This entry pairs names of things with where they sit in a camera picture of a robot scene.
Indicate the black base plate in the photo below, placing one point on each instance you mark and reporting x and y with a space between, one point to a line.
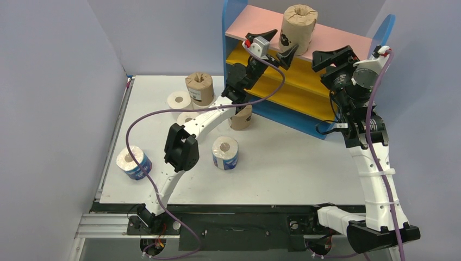
227 227

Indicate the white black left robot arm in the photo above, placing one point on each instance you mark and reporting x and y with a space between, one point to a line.
181 147

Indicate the white paper roll under stack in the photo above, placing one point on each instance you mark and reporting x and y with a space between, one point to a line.
195 105

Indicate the brown wrapped roll on stack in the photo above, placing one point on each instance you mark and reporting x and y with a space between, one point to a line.
200 87

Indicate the colourful wooden shelf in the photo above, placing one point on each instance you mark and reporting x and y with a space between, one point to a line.
303 102

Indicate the brown roll cloud logo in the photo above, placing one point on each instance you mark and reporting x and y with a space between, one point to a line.
242 119

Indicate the blue plastic tissue roll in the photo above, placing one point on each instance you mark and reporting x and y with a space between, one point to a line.
225 152

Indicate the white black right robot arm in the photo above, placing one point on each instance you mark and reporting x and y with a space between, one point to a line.
352 84

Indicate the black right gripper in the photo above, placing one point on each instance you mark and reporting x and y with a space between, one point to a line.
338 60

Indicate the blue wrapped roll at left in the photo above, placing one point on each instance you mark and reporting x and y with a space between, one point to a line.
134 162

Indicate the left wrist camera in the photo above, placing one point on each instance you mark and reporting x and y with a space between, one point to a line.
259 51

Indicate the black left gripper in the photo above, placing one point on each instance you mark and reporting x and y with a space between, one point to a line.
285 58

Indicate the aluminium rail frame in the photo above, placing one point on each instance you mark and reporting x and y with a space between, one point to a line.
277 165

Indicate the brown roll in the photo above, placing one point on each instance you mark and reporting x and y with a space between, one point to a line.
297 27
200 87

